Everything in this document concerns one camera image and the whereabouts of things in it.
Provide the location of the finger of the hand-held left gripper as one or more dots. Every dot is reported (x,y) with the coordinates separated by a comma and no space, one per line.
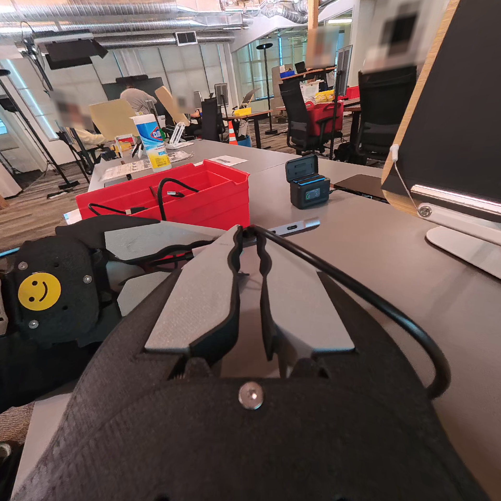
(141,289)
(156,238)

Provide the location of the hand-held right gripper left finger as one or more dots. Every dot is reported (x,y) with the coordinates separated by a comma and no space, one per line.
(191,309)

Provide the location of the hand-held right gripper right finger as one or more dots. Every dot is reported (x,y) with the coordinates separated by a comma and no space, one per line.
(309,313)

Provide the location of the red plastic bin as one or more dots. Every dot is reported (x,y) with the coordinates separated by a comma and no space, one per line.
(219,203)

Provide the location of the person's left forearm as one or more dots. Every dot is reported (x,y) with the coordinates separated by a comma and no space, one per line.
(39,372)

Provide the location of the printed paper sheet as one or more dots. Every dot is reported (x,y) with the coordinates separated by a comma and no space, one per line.
(125,170)

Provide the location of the disinfectant wipes canister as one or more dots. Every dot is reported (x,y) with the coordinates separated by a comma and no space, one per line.
(154,145)

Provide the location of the white folding stand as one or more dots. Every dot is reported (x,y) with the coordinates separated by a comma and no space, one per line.
(178,135)

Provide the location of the white paper sheet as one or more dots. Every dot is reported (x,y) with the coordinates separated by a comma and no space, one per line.
(229,160)

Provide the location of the dark battery charger case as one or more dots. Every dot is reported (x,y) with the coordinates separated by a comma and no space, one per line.
(309,195)

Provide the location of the tan cardboard panel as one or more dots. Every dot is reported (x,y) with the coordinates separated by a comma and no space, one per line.
(113,119)

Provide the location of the orange traffic cone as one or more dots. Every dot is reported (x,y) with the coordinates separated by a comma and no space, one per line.
(233,135)

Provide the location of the black office chair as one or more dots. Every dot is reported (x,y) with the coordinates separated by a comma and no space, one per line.
(211,117)
(301,117)
(387,117)

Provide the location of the long tan cardboard strip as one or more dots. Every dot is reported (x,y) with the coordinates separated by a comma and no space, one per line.
(172,105)

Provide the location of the dark flat desk panel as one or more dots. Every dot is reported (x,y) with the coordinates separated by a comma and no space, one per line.
(360,186)

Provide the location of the small yellow bin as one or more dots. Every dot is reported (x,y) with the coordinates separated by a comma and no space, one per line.
(242,112)

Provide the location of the silver monitor stand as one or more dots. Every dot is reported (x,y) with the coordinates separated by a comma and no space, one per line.
(462,242)

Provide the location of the red tote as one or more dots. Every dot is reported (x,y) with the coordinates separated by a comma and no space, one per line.
(325,117)

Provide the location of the black studio light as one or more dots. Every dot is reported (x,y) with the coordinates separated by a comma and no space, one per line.
(70,54)

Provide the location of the red desk bin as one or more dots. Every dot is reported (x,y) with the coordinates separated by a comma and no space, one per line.
(352,92)

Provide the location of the black computer monitor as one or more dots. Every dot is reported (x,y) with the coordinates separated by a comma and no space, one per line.
(462,98)

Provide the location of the black wall screen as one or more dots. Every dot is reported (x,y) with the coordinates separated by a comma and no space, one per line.
(113,88)

